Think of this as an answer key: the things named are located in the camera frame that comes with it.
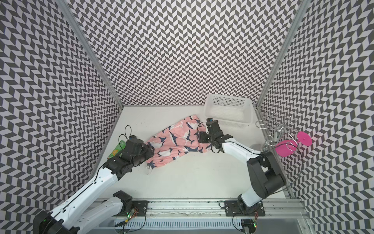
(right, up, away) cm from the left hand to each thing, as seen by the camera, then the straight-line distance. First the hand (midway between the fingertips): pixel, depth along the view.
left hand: (151, 151), depth 81 cm
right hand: (+30, +7, +10) cm, 32 cm away
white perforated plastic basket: (+52, +25, +34) cm, 67 cm away
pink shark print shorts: (+12, +4, +17) cm, 21 cm away
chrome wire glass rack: (+67, +11, -9) cm, 69 cm away
